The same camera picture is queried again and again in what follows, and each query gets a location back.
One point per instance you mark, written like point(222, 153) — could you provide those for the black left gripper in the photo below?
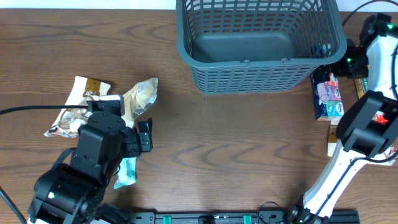
point(130, 140)

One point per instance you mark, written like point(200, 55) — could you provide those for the blue Kleenex tissue pack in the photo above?
point(326, 94)

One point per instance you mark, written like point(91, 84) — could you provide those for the red San Remo spaghetti pack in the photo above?
point(361, 85)

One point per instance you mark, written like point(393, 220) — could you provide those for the beige brown snack bag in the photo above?
point(333, 141)

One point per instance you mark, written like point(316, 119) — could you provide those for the grey plastic lattice basket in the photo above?
point(240, 46)

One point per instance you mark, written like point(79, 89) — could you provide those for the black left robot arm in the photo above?
point(72, 190)

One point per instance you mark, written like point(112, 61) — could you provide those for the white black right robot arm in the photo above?
point(364, 133)

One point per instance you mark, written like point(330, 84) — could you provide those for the crumpled beige snack bag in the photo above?
point(139, 99)

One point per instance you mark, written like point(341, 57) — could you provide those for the teal white snack packet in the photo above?
point(127, 173)

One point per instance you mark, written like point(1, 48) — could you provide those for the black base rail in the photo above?
point(108, 213)

